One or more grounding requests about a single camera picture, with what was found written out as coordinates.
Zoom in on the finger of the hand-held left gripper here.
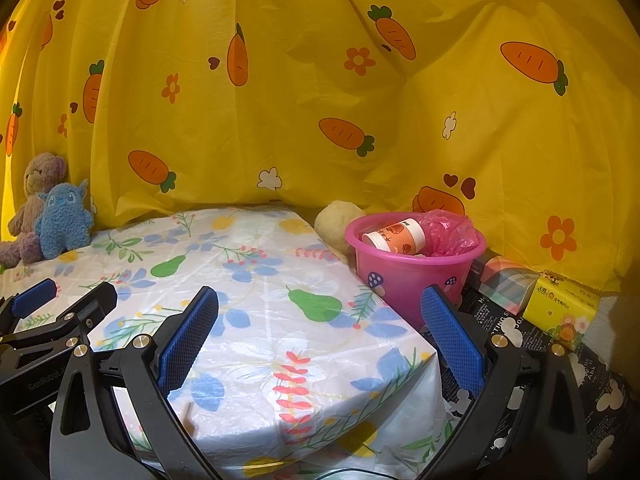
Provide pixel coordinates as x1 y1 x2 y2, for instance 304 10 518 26
0 280 56 331
0 281 118 386

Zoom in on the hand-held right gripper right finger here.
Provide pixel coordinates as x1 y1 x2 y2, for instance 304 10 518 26
417 284 588 480

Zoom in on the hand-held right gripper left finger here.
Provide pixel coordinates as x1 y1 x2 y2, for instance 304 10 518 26
50 285 223 480

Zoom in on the pink plastic bucket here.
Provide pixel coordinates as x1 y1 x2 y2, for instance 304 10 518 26
344 212 487 321

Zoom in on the pink plastic bag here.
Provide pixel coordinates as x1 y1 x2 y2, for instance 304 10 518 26
417 210 478 257

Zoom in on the white cup with orange label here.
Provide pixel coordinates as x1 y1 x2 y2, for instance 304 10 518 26
361 217 427 256

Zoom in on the black printed cloth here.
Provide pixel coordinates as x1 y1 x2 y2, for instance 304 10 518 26
420 255 636 480

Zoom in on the blue plush monster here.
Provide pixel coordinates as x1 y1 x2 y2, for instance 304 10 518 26
34 178 96 260

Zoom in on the pastel plaid pack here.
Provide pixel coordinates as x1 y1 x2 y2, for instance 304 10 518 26
472 255 541 313

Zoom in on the brown teddy bear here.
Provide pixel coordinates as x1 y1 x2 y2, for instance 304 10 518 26
0 152 70 268

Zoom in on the floral plastic tablecloth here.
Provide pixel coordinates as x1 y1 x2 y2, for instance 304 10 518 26
0 207 451 480

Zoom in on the yellow tissue pack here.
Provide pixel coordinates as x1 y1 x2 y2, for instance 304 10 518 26
527 272 601 351

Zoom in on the cream plush toy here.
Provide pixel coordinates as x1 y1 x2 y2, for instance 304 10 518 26
314 200 368 261

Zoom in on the yellow carrot print curtain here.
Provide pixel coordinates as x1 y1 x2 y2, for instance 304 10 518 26
0 0 640 306

